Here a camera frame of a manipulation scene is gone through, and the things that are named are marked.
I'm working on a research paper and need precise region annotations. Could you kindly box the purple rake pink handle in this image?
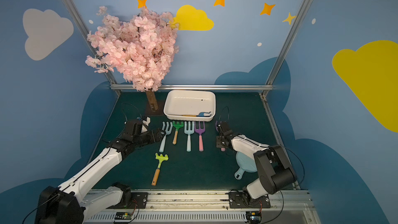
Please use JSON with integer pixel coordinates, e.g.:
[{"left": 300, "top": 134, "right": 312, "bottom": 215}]
[{"left": 215, "top": 120, "right": 226, "bottom": 152}]

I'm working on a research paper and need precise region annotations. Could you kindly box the purple fork pink handle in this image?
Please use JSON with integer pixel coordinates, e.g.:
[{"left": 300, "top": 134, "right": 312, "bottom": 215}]
[{"left": 194, "top": 121, "right": 206, "bottom": 152}]

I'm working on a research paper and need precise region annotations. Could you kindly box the light blue hand fork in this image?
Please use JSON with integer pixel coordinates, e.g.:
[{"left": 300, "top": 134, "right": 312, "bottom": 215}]
[
  {"left": 159, "top": 122, "right": 173, "bottom": 153},
  {"left": 184, "top": 121, "right": 195, "bottom": 152}
]

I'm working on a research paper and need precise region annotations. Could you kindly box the lime green rake wooden handle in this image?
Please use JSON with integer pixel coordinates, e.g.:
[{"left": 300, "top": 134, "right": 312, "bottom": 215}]
[{"left": 151, "top": 153, "right": 169, "bottom": 186}]

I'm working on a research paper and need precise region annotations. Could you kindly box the blue rake orange handle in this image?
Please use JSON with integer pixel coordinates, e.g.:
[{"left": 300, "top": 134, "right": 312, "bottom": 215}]
[{"left": 182, "top": 112, "right": 211, "bottom": 117}]

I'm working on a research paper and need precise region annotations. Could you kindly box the white plastic storage box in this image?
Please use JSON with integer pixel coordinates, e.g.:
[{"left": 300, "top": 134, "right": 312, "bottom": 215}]
[{"left": 164, "top": 90, "right": 216, "bottom": 122}]

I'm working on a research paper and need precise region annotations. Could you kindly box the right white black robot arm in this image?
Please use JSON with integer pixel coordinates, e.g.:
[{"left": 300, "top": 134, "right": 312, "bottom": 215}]
[{"left": 216, "top": 122, "right": 297, "bottom": 199}]

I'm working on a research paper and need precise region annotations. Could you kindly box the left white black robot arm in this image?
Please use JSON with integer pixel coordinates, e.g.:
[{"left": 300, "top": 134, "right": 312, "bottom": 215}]
[{"left": 34, "top": 120, "right": 166, "bottom": 224}]

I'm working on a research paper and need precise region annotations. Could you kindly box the light blue leaf-shaped plate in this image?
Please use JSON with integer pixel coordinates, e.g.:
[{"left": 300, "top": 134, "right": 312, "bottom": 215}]
[{"left": 234, "top": 152, "right": 257, "bottom": 180}]

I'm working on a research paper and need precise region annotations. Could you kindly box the left green circuit board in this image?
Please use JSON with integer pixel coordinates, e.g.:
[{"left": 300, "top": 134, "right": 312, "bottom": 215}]
[{"left": 114, "top": 212, "right": 134, "bottom": 223}]

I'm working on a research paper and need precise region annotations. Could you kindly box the green circuit board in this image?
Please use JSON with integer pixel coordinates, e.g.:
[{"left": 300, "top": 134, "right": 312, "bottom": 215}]
[
  {"left": 114, "top": 212, "right": 134, "bottom": 223},
  {"left": 245, "top": 212, "right": 262, "bottom": 224}
]

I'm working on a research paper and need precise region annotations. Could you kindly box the right green circuit board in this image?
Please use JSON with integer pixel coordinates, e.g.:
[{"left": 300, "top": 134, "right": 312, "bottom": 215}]
[{"left": 245, "top": 212, "right": 262, "bottom": 224}]

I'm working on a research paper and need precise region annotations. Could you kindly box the pink cherry blossom tree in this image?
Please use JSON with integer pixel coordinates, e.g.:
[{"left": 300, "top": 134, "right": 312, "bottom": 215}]
[{"left": 85, "top": 6, "right": 178, "bottom": 110}]

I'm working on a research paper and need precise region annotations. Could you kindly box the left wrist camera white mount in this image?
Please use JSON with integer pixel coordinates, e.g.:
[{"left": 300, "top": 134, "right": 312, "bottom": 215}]
[{"left": 142, "top": 116, "right": 151, "bottom": 133}]

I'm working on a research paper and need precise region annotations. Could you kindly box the dark square tree base plate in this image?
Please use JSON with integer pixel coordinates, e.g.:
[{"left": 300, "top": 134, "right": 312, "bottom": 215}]
[{"left": 145, "top": 101, "right": 165, "bottom": 116}]

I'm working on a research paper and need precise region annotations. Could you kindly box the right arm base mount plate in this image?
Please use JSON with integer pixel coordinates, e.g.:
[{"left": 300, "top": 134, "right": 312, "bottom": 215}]
[{"left": 228, "top": 189, "right": 271, "bottom": 209}]

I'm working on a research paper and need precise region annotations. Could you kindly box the horizontal aluminium frame bar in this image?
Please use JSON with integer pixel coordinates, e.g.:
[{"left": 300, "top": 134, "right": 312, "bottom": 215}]
[{"left": 110, "top": 83, "right": 274, "bottom": 91}]

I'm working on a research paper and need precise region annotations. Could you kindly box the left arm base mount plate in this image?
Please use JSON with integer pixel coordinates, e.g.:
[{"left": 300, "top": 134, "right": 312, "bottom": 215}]
[{"left": 108, "top": 191, "right": 148, "bottom": 209}]

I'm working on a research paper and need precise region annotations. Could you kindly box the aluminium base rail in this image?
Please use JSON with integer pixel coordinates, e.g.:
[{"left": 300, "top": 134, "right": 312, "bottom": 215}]
[{"left": 83, "top": 190, "right": 321, "bottom": 224}]

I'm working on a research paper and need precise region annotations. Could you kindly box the left diagonal aluminium frame bar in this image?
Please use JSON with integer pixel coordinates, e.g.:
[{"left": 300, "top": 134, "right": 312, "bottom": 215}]
[{"left": 46, "top": 0, "right": 122, "bottom": 96}]

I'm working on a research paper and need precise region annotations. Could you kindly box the diagonal aluminium frame bar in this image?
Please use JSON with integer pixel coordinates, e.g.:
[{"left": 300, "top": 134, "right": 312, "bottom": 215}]
[
  {"left": 46, "top": 0, "right": 122, "bottom": 96},
  {"left": 265, "top": 0, "right": 313, "bottom": 88}
]

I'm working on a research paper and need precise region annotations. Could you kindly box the right diagonal aluminium frame bar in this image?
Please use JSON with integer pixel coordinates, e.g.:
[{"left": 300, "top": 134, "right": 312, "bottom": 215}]
[{"left": 265, "top": 0, "right": 313, "bottom": 88}]

